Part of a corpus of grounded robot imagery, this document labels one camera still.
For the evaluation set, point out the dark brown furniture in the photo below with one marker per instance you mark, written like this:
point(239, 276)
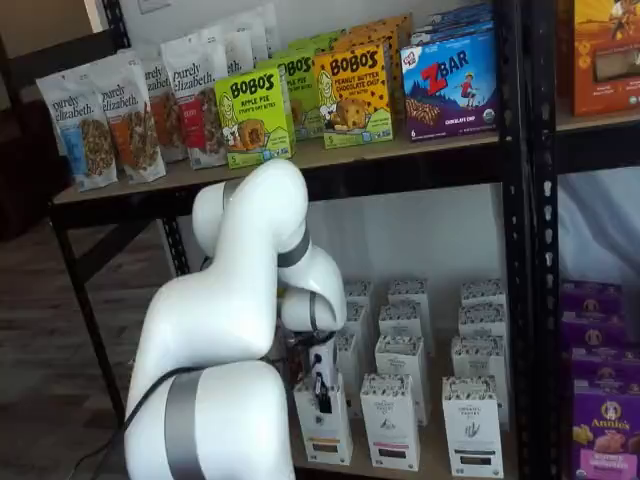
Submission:
point(25, 175)

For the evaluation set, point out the black metal shelving rack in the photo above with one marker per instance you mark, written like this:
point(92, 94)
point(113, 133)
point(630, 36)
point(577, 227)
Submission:
point(542, 150)
point(510, 150)

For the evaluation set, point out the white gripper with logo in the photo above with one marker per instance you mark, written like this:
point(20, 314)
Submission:
point(325, 357)

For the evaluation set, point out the purple Annie's snack box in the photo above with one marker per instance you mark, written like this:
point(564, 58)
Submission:
point(605, 435)
point(605, 370)
point(592, 302)
point(595, 337)

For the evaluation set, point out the yellow Bobo's peanut butter box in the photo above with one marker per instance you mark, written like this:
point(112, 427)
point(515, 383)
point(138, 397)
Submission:
point(395, 22)
point(370, 40)
point(352, 100)

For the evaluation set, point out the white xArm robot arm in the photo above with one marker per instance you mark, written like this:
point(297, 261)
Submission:
point(225, 300)

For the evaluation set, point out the orange snack box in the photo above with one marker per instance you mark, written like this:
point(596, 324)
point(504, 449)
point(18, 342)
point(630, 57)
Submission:
point(605, 60)

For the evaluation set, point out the granola bag blue label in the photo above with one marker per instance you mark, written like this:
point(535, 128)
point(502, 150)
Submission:
point(80, 135)

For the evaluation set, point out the white tea box black strip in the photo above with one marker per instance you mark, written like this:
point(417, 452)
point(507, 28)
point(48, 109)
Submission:
point(482, 295)
point(480, 320)
point(470, 430)
point(477, 357)

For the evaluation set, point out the white plastic sheet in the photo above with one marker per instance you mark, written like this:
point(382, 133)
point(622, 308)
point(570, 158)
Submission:
point(600, 225)

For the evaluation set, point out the granola bag orange label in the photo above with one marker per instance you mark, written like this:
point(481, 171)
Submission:
point(155, 80)
point(132, 130)

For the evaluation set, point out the granola bag red label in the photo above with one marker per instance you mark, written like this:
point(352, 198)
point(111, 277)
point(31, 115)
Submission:
point(192, 100)

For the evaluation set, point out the white tea box pink strip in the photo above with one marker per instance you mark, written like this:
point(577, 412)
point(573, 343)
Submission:
point(400, 355)
point(402, 320)
point(390, 425)
point(407, 292)

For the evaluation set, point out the white granola bag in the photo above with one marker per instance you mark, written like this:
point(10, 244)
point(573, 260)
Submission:
point(262, 30)
point(235, 50)

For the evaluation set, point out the green Bobo's apple pie box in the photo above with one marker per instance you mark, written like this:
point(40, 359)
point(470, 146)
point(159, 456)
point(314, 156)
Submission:
point(305, 100)
point(320, 42)
point(252, 120)

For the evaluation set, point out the purple blue ZBar box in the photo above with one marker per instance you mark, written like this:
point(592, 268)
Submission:
point(450, 37)
point(450, 90)
point(465, 15)

